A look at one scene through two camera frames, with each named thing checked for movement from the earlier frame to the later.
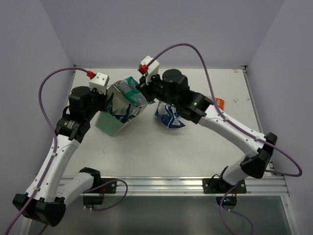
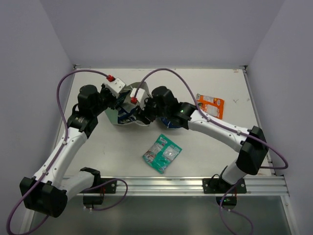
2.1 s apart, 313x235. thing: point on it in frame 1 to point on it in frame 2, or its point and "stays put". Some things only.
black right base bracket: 218,185 stays put
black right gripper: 145,87 to 142,112
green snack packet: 128,87 to 161,153
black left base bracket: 109,188 stays put
